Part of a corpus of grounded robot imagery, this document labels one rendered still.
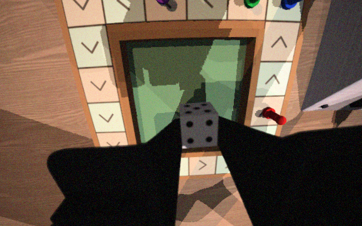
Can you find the green game pawn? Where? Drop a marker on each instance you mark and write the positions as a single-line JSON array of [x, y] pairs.
[[251, 3]]

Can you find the blue game pawn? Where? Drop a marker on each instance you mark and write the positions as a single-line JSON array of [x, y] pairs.
[[288, 4]]

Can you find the grey die with black pips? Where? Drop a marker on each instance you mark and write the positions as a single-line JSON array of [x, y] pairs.
[[199, 125]]

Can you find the wooden board game with central tray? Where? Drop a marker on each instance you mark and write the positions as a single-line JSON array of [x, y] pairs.
[[240, 71]]

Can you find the cream board game track with arrow squares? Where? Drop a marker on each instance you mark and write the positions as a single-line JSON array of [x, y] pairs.
[[172, 25]]

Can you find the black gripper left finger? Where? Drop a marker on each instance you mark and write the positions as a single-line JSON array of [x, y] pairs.
[[152, 167]]

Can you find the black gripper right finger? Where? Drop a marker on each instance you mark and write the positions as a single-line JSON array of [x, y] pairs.
[[268, 170]]

